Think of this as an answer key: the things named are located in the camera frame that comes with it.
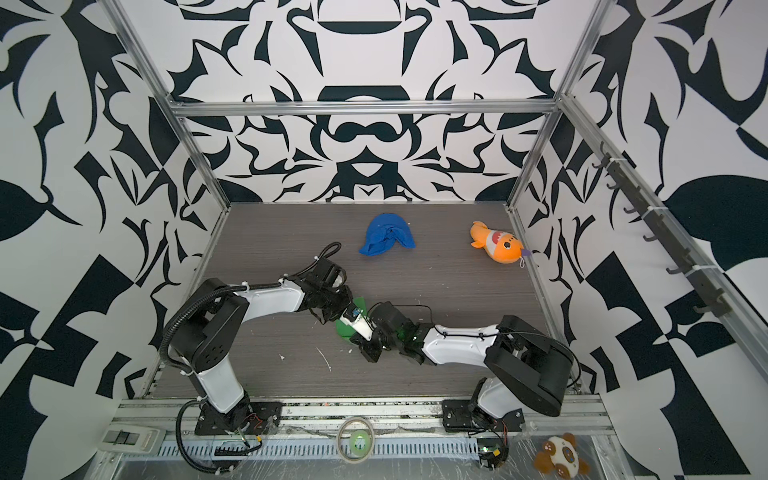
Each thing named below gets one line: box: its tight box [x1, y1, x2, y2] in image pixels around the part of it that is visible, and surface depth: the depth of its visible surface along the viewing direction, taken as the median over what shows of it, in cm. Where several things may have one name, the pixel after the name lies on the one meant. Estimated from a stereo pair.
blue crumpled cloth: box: [359, 213, 416, 256], surface depth 107 cm
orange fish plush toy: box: [470, 221, 525, 265], surface depth 101 cm
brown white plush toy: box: [534, 432, 590, 480], surface depth 69 cm
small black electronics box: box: [477, 438, 509, 471], surface depth 73 cm
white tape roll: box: [337, 416, 375, 464], surface depth 73 cm
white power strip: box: [98, 424, 166, 454], surface depth 70 cm
